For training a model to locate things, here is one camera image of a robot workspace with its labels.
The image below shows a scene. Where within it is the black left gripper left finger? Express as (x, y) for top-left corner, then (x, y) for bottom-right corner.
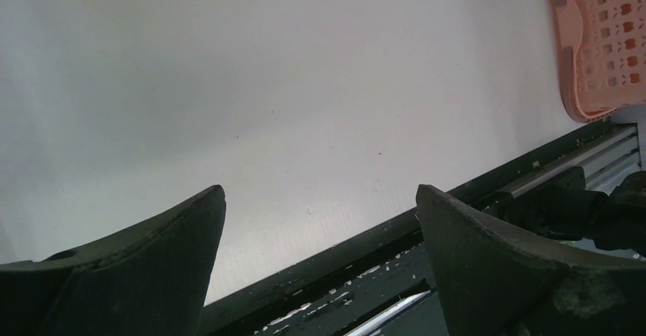
(1, 185), (226, 335)

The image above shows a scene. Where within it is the pink perforated plastic basket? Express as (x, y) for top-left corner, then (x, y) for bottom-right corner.
(549, 0), (645, 123)

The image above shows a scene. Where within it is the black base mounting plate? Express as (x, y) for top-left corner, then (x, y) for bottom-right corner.
(199, 120), (642, 335)

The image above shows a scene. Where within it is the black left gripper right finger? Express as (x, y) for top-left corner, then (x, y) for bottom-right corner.
(416, 185), (645, 335)

